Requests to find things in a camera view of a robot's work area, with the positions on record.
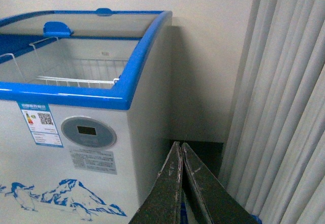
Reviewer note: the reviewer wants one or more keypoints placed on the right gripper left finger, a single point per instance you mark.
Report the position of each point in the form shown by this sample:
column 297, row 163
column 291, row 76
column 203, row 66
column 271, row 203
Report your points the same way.
column 163, row 204

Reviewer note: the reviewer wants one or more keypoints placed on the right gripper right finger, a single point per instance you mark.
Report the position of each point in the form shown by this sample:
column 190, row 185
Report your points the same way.
column 206, row 197

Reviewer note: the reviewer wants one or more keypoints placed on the white vertical blinds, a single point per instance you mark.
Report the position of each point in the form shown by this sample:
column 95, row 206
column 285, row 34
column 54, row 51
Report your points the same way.
column 273, row 162

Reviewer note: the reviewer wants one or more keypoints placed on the grey instruction sticker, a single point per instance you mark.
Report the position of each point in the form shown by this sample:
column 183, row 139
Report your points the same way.
column 93, row 160

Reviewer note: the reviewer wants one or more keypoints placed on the round grey control panel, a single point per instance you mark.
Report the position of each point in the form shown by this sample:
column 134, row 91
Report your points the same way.
column 88, row 133

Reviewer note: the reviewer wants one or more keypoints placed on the white chest freezer blue rim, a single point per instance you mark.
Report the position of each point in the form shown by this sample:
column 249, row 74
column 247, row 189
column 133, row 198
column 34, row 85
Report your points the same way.
column 39, row 184

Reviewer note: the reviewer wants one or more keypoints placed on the energy label sticker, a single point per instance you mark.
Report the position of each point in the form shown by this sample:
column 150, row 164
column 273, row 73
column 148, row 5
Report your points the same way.
column 41, row 124

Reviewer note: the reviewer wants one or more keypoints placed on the glass sliding freezer lid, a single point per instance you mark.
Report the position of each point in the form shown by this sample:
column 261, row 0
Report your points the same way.
column 102, row 22

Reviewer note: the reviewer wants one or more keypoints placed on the white wire freezer basket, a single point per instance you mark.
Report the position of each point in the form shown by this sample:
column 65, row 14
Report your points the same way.
column 91, row 63

